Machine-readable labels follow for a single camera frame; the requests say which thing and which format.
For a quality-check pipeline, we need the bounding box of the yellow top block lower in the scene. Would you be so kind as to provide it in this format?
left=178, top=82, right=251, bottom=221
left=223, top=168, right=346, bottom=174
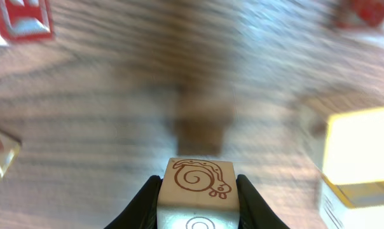
left=319, top=107, right=384, bottom=229

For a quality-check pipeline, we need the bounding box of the white block snail picture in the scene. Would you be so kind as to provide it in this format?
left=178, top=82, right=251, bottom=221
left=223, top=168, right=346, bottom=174
left=156, top=158, right=240, bottom=229

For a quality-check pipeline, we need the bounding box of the white block letter left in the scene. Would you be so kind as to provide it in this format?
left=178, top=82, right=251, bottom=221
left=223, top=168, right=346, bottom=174
left=0, top=0, right=55, bottom=46

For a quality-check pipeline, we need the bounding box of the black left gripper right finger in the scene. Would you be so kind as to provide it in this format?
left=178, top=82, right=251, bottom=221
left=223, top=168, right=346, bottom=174
left=236, top=174, right=289, bottom=229

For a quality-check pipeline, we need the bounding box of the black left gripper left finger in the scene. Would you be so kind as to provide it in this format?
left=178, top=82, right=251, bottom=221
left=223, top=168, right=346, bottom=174
left=105, top=175, right=163, bottom=229

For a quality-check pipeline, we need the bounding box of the white block brown drawing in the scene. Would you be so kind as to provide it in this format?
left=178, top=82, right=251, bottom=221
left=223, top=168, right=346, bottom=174
left=333, top=0, right=384, bottom=31

